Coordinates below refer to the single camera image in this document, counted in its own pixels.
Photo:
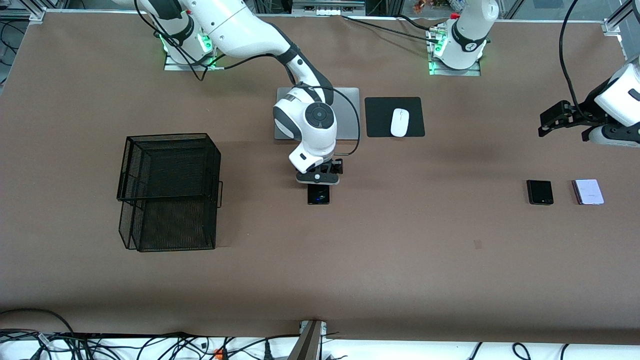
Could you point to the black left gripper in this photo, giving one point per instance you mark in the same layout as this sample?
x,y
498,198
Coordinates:
x,y
585,113

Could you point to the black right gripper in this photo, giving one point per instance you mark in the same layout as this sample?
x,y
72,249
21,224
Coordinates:
x,y
336,167

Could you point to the long black smartphone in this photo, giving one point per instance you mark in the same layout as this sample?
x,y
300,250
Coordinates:
x,y
318,195

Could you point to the lavender flip phone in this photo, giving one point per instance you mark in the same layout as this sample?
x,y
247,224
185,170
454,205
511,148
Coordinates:
x,y
589,192

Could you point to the black flip phone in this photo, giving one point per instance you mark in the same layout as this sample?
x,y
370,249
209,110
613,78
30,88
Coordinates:
x,y
540,192

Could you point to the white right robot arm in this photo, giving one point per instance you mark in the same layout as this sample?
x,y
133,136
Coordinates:
x,y
240,30

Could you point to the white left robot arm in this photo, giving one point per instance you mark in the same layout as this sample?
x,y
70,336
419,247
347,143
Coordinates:
x,y
467,35

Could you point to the silver closed laptop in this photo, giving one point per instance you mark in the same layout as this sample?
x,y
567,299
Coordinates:
x,y
347,112

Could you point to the black mouse pad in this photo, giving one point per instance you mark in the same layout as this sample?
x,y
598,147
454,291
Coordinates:
x,y
380,117

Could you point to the white computer mouse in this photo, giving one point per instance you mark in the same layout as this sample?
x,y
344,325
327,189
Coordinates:
x,y
400,122

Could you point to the silver power strip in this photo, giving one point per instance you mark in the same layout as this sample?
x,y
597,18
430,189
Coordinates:
x,y
325,11

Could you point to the aluminium corner bracket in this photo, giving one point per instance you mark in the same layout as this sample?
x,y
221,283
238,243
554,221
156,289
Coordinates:
x,y
611,26
37,14

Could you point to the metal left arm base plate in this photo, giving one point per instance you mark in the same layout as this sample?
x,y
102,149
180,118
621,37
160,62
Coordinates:
x,y
472,71

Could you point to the grey aluminium camera post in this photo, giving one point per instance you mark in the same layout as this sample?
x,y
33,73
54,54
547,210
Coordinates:
x,y
307,342

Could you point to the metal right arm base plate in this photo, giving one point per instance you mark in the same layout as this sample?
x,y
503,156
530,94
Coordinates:
x,y
172,66

